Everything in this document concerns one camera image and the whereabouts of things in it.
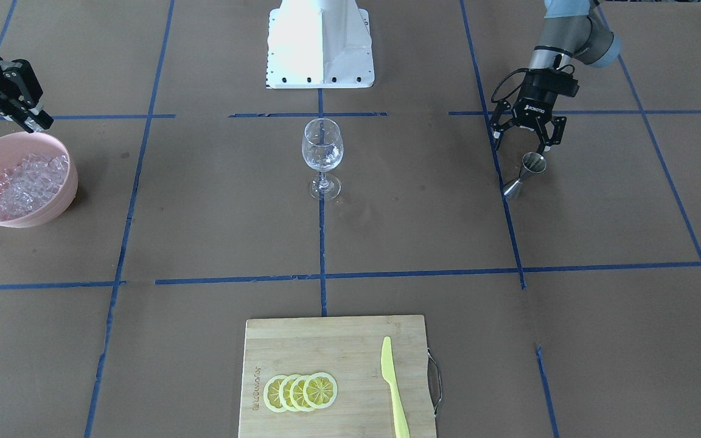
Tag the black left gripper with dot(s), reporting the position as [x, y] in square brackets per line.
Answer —
[537, 97]

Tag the steel jigger measure cup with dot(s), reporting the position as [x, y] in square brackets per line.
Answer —
[533, 163]

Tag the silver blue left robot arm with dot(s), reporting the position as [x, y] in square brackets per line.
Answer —
[572, 30]

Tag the pink ice bowl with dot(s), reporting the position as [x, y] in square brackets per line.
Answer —
[16, 145]

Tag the clear ice cubes pile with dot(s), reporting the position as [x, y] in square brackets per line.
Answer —
[31, 184]

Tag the clear wine glass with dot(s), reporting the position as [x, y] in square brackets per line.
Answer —
[322, 150]

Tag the bamboo cutting board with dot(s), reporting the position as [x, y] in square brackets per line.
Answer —
[348, 349]

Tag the yellow plastic knife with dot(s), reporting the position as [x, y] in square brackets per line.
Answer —
[400, 426]

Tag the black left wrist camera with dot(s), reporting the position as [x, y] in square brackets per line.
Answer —
[565, 84]

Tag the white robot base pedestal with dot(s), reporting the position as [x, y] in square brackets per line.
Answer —
[319, 44]

